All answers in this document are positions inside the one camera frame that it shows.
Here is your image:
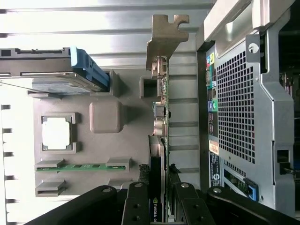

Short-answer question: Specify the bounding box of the grey parts rack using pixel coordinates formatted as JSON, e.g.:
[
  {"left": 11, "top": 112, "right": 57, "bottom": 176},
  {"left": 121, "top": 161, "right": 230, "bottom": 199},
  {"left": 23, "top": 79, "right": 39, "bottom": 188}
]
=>
[{"left": 27, "top": 69, "right": 169, "bottom": 204}]

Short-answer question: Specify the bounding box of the blue case latch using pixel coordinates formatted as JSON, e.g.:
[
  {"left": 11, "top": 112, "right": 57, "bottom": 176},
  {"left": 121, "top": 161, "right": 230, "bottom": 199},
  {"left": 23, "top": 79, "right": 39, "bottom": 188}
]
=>
[{"left": 243, "top": 178, "right": 260, "bottom": 202}]

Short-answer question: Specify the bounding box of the green RAM stick with label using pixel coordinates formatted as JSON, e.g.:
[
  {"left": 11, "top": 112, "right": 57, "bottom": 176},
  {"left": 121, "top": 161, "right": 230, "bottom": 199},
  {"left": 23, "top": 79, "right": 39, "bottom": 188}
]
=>
[{"left": 35, "top": 164, "right": 127, "bottom": 172}]

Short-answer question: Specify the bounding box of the silver CPU chip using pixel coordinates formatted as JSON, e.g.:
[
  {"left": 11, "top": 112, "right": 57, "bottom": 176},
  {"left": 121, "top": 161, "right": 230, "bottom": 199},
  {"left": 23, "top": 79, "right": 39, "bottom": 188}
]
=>
[{"left": 42, "top": 116, "right": 72, "bottom": 150}]

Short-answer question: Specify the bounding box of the open black PC case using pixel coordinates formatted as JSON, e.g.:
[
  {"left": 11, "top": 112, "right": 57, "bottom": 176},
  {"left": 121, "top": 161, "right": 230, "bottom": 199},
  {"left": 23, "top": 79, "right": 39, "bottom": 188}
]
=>
[{"left": 196, "top": 0, "right": 300, "bottom": 218}]

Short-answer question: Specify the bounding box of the hard disk with blue carrier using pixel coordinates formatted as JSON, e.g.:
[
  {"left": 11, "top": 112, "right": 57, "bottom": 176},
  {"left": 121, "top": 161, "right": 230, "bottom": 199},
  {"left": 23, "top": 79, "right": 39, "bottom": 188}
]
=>
[{"left": 0, "top": 46, "right": 110, "bottom": 94}]

